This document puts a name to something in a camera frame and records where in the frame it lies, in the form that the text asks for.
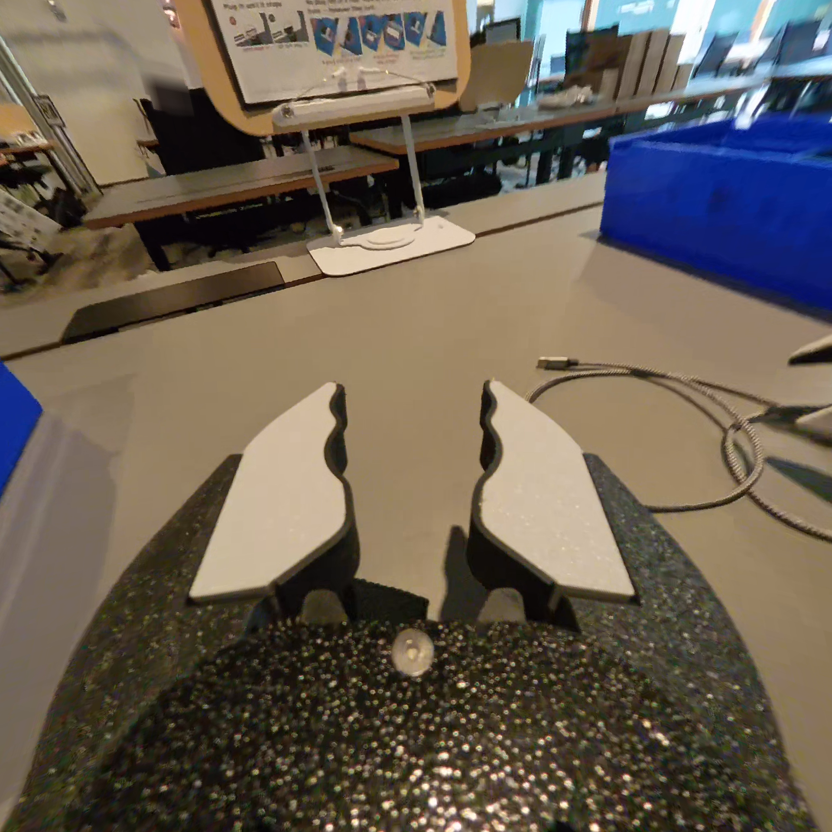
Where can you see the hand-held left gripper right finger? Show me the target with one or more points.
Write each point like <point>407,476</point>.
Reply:
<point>546,513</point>

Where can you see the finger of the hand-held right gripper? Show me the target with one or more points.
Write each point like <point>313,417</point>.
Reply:
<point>819,352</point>
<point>820,422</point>

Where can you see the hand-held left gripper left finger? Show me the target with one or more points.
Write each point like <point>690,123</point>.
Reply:
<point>279,507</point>

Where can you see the blue plastic bin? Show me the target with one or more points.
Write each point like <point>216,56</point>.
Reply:
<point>715,208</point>

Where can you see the blue bin with divider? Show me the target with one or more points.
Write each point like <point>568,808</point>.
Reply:
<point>13,422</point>

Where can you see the wooden office table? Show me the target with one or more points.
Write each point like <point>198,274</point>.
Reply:
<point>455,130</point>
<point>227,182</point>

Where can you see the black office chair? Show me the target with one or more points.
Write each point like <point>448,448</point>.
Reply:
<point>195,136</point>

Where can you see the printed paper sign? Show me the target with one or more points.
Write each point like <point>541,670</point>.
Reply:
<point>19,221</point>

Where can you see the wooden display board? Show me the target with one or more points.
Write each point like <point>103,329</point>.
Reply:
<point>218,91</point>

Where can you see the tan board on stand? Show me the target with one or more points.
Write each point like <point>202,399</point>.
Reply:
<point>500,71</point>

